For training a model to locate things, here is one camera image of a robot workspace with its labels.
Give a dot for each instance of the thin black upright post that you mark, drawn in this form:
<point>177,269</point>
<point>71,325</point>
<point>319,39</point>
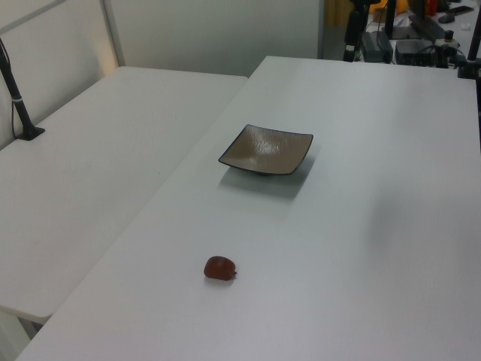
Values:
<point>390,19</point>

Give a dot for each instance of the black pole with table clamp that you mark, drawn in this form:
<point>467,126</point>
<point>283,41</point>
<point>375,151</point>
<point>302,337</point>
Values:
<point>472,49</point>

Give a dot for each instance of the black keyboard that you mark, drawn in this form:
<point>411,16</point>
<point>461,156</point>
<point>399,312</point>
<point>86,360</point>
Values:
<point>426,24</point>

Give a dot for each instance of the yellow object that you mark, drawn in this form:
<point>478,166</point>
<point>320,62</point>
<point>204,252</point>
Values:
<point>402,6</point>

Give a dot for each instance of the small reddish-brown round food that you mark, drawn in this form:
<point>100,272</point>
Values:
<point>218,267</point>

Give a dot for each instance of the black electronics box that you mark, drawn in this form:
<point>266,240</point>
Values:
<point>413,52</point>

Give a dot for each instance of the black computer mouse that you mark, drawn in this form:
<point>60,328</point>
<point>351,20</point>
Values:
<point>446,17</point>

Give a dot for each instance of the black tripod leg, white band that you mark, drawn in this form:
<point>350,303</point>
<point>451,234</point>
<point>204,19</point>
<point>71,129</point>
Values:
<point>353,30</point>

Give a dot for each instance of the black smartphone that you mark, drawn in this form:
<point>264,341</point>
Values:
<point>460,9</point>

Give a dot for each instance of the square brown ceramic plate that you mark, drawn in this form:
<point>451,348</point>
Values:
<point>267,150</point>

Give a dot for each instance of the black pole with white band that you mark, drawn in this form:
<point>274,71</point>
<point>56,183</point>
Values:
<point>15,97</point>

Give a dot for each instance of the grey electronics box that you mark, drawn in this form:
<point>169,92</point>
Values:
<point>377,47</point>

